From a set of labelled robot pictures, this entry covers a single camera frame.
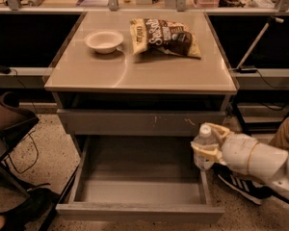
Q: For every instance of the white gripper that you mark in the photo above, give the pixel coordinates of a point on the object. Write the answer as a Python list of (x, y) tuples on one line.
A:
[(236, 155)]

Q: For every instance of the clear plastic water bottle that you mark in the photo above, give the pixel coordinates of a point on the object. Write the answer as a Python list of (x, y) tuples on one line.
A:
[(204, 137)]

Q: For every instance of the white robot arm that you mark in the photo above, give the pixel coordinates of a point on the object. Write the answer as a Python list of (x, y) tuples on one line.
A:
[(279, 187)]

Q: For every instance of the open grey middle drawer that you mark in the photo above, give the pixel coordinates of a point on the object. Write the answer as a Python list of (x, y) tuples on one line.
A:
[(125, 178)]

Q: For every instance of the grey drawer cabinet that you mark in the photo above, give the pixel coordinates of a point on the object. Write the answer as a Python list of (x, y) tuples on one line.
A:
[(151, 81)]

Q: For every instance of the closed grey top drawer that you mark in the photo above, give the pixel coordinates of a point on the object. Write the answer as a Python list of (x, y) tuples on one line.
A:
[(136, 123)]

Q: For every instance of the black white sneaker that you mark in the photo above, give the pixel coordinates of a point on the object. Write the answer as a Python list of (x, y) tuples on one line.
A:
[(246, 188)]

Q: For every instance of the tan trouser leg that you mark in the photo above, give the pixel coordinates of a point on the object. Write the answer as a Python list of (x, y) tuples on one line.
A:
[(281, 137)]

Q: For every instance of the white stick with base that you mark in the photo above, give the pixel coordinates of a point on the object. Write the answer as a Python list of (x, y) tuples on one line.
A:
[(240, 66)]

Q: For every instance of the sea salt chip bag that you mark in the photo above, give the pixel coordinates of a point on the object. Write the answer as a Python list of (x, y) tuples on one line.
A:
[(173, 38)]

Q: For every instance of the white bowl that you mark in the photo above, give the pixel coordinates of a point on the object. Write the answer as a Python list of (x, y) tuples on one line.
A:
[(104, 41)]

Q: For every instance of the black shoe bottom left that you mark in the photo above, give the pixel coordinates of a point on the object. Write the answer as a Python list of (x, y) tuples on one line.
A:
[(31, 209)]

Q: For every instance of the brown chair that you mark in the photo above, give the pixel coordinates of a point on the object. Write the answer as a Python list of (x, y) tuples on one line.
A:
[(15, 124)]

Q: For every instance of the black power adapter left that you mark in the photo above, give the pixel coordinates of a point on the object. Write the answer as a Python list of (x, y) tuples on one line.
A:
[(4, 69)]

